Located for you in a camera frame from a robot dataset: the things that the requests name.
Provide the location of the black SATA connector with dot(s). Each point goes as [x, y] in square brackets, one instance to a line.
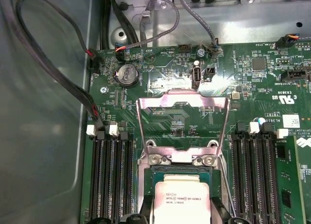
[295, 75]

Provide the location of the coin cell battery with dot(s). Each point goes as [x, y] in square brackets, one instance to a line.
[127, 75]

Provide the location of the metal socket cover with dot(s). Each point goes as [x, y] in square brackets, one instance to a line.
[194, 97]

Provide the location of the black square chip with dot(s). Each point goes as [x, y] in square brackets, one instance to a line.
[258, 63]

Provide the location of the green RAM stick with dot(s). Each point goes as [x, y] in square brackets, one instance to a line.
[286, 175]

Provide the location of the internal USB port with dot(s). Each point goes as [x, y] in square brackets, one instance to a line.
[196, 74]

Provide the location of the CPU socket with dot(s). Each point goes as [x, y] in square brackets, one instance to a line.
[141, 177]

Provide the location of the silver CPU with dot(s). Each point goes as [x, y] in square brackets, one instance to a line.
[182, 199]

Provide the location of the black PC case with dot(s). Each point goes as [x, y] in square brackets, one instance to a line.
[43, 148]

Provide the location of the silver board screw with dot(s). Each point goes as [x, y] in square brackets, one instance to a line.
[104, 90]

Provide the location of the black RAM slot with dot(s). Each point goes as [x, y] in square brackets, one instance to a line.
[108, 180]
[271, 180]
[118, 180]
[248, 180]
[236, 180]
[259, 180]
[97, 180]
[128, 180]

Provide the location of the metal drive cage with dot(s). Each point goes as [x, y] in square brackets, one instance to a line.
[243, 20]

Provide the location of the green motherboard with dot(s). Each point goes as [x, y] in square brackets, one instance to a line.
[170, 71]

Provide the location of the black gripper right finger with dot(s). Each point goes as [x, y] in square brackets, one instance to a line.
[221, 211]

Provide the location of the white barcode sticker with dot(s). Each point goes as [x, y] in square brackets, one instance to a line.
[291, 119]

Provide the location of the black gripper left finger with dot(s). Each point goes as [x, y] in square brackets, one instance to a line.
[145, 209]

